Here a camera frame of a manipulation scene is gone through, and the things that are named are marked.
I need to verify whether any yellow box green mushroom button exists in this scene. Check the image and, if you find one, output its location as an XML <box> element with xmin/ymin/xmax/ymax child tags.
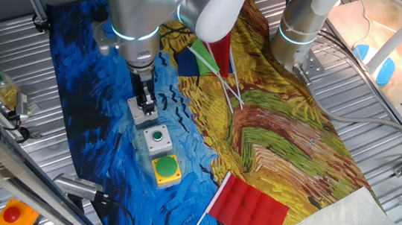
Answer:
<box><xmin>148</xmin><ymin>153</ymin><xmax>185</xmax><ymax>191</ymax></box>

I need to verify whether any grey box red button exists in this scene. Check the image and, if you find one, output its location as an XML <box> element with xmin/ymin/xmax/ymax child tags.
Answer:
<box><xmin>124</xmin><ymin>95</ymin><xmax>161</xmax><ymax>131</ymax></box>

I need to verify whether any black camera cable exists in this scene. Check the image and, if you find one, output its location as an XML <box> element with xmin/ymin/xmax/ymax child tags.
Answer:
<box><xmin>91</xmin><ymin>190</ymin><xmax>141</xmax><ymax>225</ymax></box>

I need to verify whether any aluminium frame bar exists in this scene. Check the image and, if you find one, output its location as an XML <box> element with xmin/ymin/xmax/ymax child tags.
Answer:
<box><xmin>0</xmin><ymin>105</ymin><xmax>115</xmax><ymax>225</ymax></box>

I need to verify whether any white blue stand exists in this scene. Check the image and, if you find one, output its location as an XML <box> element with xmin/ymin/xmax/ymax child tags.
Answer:
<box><xmin>349</xmin><ymin>0</ymin><xmax>402</xmax><ymax>89</ymax></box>

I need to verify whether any orange emergency stop box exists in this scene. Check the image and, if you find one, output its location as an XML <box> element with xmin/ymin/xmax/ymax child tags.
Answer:
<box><xmin>0</xmin><ymin>195</ymin><xmax>42</xmax><ymax>225</ymax></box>

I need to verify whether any painted blue yellow cloth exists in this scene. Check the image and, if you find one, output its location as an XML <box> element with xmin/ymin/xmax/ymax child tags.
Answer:
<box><xmin>23</xmin><ymin>0</ymin><xmax>402</xmax><ymax>225</ymax></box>

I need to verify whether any large red flag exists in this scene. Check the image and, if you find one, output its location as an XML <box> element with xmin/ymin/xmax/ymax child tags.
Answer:
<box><xmin>184</xmin><ymin>167</ymin><xmax>293</xmax><ymax>225</ymax></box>

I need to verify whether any small red flag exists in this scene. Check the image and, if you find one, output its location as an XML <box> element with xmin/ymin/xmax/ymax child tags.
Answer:
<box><xmin>197</xmin><ymin>30</ymin><xmax>243</xmax><ymax>115</ymax></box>

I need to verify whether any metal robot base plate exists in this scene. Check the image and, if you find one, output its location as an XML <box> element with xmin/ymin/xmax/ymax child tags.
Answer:
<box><xmin>292</xmin><ymin>46</ymin><xmax>328</xmax><ymax>81</ymax></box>

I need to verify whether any black pole clamp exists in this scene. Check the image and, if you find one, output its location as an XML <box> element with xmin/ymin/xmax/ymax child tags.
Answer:
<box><xmin>31</xmin><ymin>14</ymin><xmax>51</xmax><ymax>34</ymax></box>

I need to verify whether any black base cable bundle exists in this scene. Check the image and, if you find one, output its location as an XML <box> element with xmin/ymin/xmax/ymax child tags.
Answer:
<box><xmin>304</xmin><ymin>25</ymin><xmax>402</xmax><ymax>151</ymax></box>

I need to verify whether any grey corrugated hose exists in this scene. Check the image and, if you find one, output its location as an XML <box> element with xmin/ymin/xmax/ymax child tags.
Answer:
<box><xmin>285</xmin><ymin>63</ymin><xmax>402</xmax><ymax>148</ymax></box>

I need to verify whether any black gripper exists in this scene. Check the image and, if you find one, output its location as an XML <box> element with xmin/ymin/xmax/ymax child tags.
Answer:
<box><xmin>125</xmin><ymin>70</ymin><xmax>162</xmax><ymax>118</ymax></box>

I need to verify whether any grey box small green button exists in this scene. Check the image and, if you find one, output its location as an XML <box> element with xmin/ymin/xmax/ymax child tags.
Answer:
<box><xmin>140</xmin><ymin>121</ymin><xmax>177</xmax><ymax>159</ymax></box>

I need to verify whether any light wooden board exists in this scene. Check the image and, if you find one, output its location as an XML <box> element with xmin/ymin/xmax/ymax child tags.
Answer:
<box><xmin>317</xmin><ymin>0</ymin><xmax>402</xmax><ymax>107</ymax></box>

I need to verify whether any small green flag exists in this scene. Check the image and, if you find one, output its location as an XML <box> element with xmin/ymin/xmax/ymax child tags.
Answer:
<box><xmin>182</xmin><ymin>37</ymin><xmax>251</xmax><ymax>107</ymax></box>

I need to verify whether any small silver camera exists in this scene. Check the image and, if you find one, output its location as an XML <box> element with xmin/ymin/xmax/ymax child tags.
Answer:
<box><xmin>12</xmin><ymin>91</ymin><xmax>32</xmax><ymax>124</ymax></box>

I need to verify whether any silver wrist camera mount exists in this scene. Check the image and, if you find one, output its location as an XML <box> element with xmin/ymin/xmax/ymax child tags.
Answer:
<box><xmin>87</xmin><ymin>18</ymin><xmax>122</xmax><ymax>58</ymax></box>

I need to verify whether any silver ribbed camera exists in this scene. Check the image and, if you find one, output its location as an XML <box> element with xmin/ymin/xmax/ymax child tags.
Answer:
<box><xmin>51</xmin><ymin>171</ymin><xmax>106</xmax><ymax>203</ymax></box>

